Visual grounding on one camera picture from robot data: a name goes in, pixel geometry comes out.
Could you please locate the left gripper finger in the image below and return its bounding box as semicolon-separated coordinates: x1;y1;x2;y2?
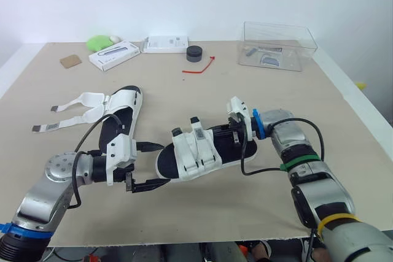
131;177;171;195
135;141;165;153

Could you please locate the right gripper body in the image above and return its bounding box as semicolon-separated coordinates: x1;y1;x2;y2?
228;115;248;147

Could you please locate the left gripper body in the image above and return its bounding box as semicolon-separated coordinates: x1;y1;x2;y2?
113;163;136;195

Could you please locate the white sandal with black insole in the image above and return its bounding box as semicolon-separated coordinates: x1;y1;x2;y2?
31;85;144;156
155;116;259;182

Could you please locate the red zip tie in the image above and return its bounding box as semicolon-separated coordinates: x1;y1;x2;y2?
181;55;216;74

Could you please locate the small blue pack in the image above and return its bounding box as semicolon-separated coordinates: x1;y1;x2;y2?
260;53;282;67

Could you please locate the black round puck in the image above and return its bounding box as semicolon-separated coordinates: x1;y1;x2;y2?
185;45;204;63

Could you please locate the clear plastic box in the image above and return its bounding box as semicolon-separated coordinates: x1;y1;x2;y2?
237;21;319;74

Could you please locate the white box with grey print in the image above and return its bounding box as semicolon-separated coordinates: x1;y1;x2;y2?
88;40;141;73

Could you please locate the flat white pack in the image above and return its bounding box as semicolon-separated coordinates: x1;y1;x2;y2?
139;35;189;55

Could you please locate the green plush toy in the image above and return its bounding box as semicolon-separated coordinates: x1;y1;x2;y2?
86;35;122;52

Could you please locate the brown cork coaster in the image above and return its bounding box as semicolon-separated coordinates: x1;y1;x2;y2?
59;54;84;69

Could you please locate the person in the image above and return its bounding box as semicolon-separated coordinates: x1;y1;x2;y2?
249;239;332;262

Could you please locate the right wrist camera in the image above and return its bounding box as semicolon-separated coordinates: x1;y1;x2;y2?
226;96;256;141

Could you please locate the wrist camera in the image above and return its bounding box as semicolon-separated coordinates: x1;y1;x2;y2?
226;96;256;141
106;134;138;187

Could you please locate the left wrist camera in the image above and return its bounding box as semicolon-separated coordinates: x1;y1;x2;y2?
106;134;138;187

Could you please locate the black cable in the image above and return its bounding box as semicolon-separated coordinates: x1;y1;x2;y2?
68;114;124;211
240;117;324;177

